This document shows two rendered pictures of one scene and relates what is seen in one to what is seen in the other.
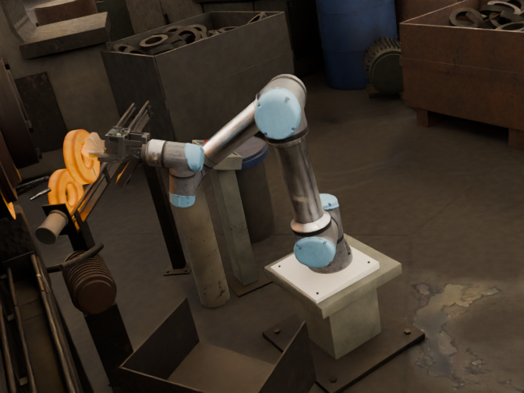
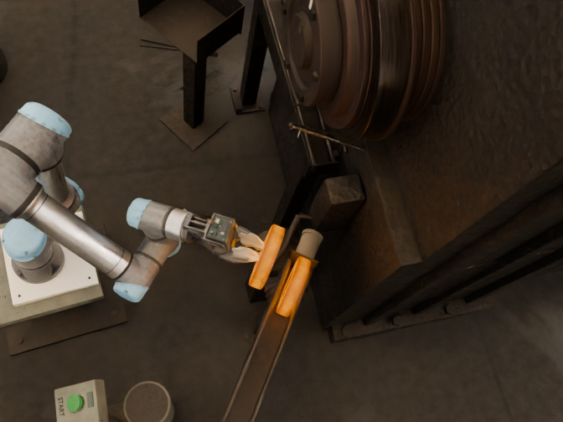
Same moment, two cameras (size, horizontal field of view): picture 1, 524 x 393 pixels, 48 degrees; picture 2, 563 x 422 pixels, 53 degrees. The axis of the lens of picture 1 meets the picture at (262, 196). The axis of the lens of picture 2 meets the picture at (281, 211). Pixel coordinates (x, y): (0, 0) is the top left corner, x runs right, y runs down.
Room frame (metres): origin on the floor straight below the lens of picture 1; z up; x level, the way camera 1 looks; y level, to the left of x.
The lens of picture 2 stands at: (2.04, 0.38, 2.11)
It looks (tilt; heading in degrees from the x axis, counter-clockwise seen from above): 67 degrees down; 168
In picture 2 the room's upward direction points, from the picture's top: 23 degrees clockwise
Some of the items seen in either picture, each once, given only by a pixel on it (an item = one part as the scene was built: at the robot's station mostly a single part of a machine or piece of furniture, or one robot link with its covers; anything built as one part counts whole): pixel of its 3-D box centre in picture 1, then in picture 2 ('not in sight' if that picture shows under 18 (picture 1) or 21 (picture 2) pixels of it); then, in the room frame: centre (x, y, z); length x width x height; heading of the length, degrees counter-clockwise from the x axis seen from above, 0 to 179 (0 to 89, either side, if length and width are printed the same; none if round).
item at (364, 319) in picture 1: (336, 306); (52, 276); (1.61, -0.17, 0.13); 0.40 x 0.40 x 0.26; 27
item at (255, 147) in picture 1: (241, 191); not in sight; (2.48, 0.09, 0.22); 0.32 x 0.32 x 0.43
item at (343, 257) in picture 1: (327, 246); (35, 255); (1.61, -0.17, 0.37); 0.15 x 0.15 x 0.10
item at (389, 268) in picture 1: (331, 270); (42, 264); (1.61, -0.17, 0.28); 0.32 x 0.32 x 0.04; 27
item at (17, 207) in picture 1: (15, 253); (335, 205); (1.39, 0.66, 0.68); 0.11 x 0.08 x 0.24; 112
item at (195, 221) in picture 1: (201, 244); (152, 409); (1.98, 0.26, 0.26); 0.12 x 0.12 x 0.52
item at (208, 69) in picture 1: (198, 83); not in sight; (3.93, 0.27, 0.39); 1.03 x 0.83 x 0.77; 127
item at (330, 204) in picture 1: (320, 217); (28, 240); (1.60, -0.17, 0.49); 0.13 x 0.12 x 0.14; 163
